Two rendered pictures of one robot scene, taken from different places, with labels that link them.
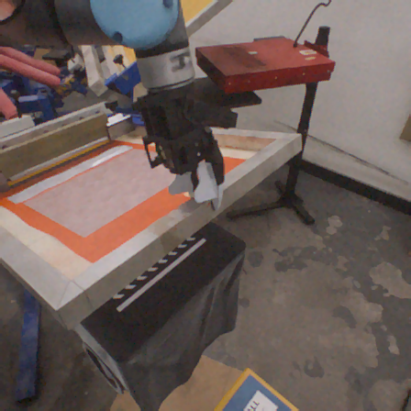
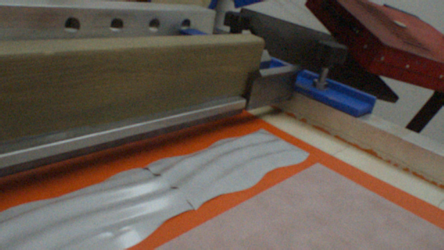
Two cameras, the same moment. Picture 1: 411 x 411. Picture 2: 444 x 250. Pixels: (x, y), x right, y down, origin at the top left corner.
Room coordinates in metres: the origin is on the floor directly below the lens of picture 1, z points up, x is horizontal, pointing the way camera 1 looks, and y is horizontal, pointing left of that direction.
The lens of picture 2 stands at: (0.54, 0.38, 1.34)
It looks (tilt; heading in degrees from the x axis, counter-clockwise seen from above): 33 degrees down; 349
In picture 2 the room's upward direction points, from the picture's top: 26 degrees clockwise
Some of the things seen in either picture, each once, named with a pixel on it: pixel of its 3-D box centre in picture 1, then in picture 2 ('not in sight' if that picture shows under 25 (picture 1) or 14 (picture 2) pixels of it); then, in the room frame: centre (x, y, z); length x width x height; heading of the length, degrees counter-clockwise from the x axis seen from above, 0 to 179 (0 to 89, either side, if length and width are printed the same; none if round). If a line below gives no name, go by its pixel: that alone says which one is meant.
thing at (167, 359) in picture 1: (192, 336); not in sight; (0.49, 0.03, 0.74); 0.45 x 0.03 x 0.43; 138
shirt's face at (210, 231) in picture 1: (130, 244); not in sight; (0.64, 0.20, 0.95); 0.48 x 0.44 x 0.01; 48
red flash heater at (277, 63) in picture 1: (263, 62); (406, 44); (1.83, -0.32, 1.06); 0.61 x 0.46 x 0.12; 108
